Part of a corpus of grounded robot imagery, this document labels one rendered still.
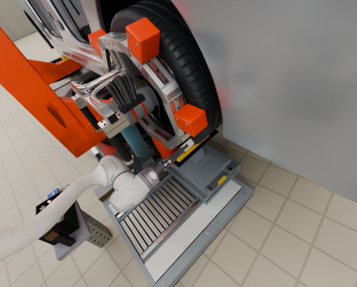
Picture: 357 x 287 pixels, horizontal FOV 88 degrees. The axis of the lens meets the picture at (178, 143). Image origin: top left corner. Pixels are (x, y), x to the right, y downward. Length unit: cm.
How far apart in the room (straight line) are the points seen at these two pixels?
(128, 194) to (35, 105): 72
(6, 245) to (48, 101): 75
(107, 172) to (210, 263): 81
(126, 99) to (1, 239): 50
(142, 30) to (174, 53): 11
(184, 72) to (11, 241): 68
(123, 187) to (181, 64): 51
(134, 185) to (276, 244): 90
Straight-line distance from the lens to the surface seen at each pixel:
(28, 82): 121
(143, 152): 113
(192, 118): 61
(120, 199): 78
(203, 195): 127
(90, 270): 159
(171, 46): 65
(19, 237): 71
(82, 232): 113
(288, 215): 140
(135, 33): 61
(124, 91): 63
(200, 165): 130
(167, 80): 66
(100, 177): 85
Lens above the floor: 126
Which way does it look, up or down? 44 degrees down
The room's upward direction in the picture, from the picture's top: 21 degrees counter-clockwise
